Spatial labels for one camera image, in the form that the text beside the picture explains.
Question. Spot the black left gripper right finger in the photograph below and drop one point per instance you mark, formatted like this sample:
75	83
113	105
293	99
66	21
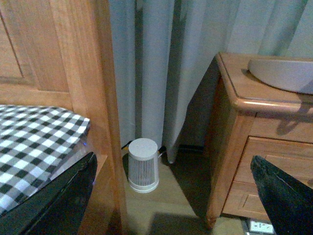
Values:
287	201

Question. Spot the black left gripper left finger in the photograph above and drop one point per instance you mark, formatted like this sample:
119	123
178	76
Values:
58	208

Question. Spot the beige plastic dustpan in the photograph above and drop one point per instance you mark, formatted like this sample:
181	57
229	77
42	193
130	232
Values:
288	75

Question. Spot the white digital scale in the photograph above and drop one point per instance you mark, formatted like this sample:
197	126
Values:
257	227

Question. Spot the black white checkered cloth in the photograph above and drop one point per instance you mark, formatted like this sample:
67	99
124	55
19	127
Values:
37	144

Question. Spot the wooden nightstand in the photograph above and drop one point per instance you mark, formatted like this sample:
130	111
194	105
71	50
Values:
252	118

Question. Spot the white cylindrical air purifier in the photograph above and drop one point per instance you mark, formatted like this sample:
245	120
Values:
143	174

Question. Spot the wooden bed headboard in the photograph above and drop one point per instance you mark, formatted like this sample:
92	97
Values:
59	53

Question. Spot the light grey curtain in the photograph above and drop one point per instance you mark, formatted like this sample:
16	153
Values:
164	52

